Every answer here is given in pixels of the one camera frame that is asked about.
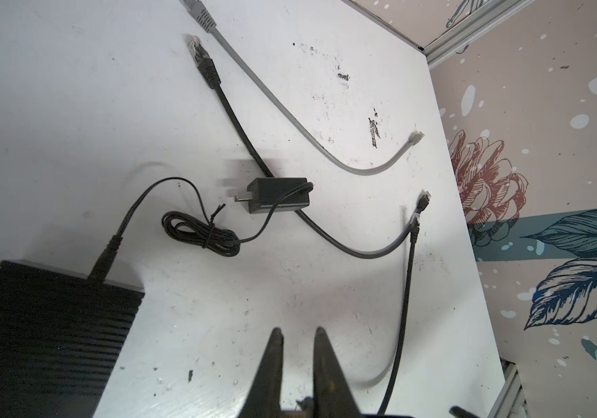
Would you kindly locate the black network switch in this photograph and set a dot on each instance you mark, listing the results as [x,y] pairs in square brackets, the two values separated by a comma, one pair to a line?
[60,338]

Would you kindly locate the black power adapter with cable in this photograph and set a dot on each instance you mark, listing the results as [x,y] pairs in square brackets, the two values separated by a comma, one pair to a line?
[263,196]

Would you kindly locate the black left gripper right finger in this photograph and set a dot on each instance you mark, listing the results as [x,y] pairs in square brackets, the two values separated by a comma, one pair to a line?
[331,393]

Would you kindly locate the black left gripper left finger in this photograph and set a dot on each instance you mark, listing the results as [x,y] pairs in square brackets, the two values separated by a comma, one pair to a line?
[264,396]

